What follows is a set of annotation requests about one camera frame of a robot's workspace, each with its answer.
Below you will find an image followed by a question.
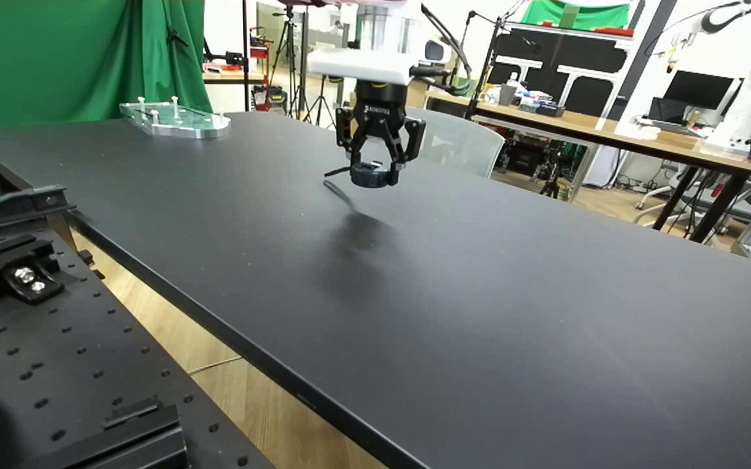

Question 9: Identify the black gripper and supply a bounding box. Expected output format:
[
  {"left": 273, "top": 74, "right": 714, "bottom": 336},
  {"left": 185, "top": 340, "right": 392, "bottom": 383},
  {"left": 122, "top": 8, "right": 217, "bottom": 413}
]
[{"left": 333, "top": 78, "right": 427, "bottom": 171}]

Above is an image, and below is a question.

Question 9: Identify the dark blue measuring tape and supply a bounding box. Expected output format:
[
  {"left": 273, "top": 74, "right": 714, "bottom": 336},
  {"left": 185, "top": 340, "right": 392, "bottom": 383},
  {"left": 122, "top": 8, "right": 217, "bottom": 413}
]
[{"left": 322, "top": 155, "right": 401, "bottom": 190}]

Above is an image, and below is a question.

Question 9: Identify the wide brown cardboard box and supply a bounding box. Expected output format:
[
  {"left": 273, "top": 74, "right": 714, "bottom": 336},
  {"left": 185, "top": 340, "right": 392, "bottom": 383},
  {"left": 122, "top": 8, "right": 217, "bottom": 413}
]
[{"left": 408, "top": 81, "right": 435, "bottom": 111}]

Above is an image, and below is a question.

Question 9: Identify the grey tripod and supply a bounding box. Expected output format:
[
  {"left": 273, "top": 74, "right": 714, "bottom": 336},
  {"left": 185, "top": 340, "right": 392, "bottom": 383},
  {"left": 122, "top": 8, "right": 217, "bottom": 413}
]
[{"left": 303, "top": 81, "right": 344, "bottom": 132}]

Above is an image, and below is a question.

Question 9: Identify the grey office chair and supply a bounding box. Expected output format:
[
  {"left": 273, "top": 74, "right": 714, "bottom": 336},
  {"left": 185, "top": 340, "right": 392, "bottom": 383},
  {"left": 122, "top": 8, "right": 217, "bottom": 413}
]
[{"left": 410, "top": 106, "right": 508, "bottom": 181}]

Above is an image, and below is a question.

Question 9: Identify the small wooden side table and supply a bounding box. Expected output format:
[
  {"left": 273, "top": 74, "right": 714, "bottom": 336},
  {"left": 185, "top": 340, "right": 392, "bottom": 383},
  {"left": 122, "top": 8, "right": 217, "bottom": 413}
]
[{"left": 204, "top": 60, "right": 271, "bottom": 113}]

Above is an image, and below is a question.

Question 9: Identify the clutter pile on desk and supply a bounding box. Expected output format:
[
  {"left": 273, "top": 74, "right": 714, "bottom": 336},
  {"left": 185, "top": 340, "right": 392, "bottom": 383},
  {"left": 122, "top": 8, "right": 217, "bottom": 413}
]
[{"left": 502, "top": 74, "right": 567, "bottom": 117}]

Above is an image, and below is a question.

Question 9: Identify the clear acrylic plate with bolts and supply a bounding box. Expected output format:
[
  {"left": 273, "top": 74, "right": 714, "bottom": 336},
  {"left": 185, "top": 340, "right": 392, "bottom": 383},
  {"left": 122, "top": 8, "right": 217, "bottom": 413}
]
[{"left": 118, "top": 93, "right": 232, "bottom": 143}]

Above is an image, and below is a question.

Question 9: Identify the black panelled shelf unit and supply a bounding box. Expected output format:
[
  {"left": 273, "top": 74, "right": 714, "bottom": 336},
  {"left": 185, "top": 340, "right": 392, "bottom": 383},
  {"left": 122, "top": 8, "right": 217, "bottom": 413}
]
[{"left": 485, "top": 23, "right": 631, "bottom": 117}]

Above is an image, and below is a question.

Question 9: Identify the long wooden desk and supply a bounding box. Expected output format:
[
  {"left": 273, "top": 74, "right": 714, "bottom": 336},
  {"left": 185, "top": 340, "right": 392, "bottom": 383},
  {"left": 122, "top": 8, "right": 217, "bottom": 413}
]
[{"left": 426, "top": 86, "right": 751, "bottom": 245}]

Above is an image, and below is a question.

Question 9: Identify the green cloth banner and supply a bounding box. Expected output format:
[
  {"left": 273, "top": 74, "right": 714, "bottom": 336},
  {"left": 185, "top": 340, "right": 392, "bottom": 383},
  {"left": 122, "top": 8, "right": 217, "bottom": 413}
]
[{"left": 520, "top": 0, "right": 635, "bottom": 34}]

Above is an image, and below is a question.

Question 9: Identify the black diagonal beam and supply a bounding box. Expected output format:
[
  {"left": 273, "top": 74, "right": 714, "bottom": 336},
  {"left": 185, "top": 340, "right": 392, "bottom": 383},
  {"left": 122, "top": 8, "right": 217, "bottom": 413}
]
[{"left": 619, "top": 0, "right": 680, "bottom": 87}]

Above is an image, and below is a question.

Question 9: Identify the small black laptop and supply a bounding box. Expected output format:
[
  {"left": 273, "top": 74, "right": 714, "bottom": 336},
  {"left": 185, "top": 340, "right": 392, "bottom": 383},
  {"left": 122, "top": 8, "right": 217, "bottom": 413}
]
[{"left": 646, "top": 96, "right": 692, "bottom": 125}]

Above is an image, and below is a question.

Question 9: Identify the black computer monitor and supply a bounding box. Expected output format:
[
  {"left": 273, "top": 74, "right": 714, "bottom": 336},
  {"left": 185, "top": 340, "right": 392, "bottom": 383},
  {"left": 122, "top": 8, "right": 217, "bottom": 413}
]
[{"left": 659, "top": 68, "right": 738, "bottom": 113}]

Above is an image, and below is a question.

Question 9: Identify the green fabric curtain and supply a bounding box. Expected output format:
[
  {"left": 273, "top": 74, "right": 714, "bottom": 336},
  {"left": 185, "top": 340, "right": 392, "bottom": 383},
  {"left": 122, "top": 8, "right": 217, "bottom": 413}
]
[{"left": 0, "top": 0, "right": 213, "bottom": 207}]

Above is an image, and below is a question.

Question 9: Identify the black clamp with silver screws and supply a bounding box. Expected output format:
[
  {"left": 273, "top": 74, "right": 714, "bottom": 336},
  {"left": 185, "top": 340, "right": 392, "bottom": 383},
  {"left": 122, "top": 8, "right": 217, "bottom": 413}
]
[{"left": 0, "top": 255, "right": 67, "bottom": 304}]

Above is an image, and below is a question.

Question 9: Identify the black perforated breadboard platform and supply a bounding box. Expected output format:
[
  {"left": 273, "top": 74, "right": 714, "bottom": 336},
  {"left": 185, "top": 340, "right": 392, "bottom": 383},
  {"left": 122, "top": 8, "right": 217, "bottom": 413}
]
[{"left": 0, "top": 181, "right": 273, "bottom": 469}]

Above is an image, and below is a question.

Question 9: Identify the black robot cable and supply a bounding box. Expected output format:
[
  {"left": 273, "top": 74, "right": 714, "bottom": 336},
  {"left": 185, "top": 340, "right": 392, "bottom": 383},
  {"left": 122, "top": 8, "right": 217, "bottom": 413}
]
[{"left": 417, "top": 0, "right": 476, "bottom": 87}]

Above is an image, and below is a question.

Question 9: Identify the black camera tripod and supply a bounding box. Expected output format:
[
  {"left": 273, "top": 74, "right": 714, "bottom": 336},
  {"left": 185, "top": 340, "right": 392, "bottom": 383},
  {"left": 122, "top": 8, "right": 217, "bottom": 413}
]
[{"left": 270, "top": 0, "right": 303, "bottom": 87}]

